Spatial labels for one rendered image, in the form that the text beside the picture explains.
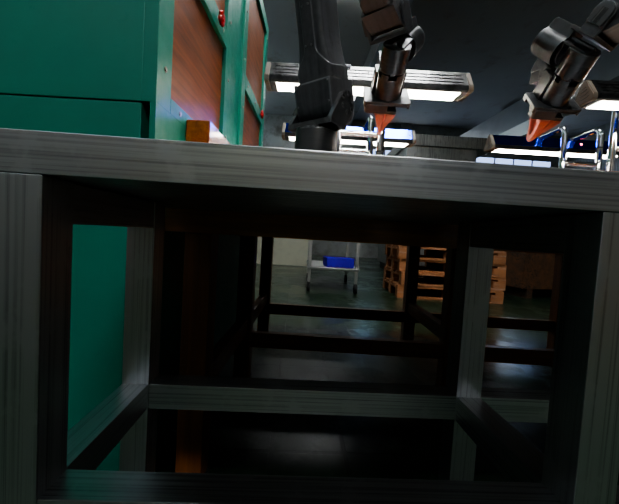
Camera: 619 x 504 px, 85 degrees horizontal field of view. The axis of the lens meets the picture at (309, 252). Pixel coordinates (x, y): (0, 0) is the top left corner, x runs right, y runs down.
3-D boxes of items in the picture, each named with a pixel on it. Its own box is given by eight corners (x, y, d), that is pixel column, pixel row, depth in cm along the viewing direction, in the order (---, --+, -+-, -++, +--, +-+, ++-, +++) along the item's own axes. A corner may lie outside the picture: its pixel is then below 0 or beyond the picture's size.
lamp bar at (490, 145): (628, 155, 155) (629, 139, 154) (491, 147, 155) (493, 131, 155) (612, 159, 163) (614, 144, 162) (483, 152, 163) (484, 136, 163)
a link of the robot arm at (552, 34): (520, 47, 73) (571, -18, 65) (541, 59, 77) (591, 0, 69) (560, 72, 66) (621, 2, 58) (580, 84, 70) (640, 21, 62)
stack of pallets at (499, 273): (470, 291, 426) (476, 227, 422) (507, 304, 348) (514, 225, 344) (380, 286, 426) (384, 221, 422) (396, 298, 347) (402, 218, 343)
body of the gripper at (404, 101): (362, 94, 80) (367, 61, 74) (405, 97, 80) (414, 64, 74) (363, 109, 76) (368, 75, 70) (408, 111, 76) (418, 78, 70)
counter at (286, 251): (203, 257, 704) (205, 220, 701) (311, 263, 714) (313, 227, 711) (193, 259, 632) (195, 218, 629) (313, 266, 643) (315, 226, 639)
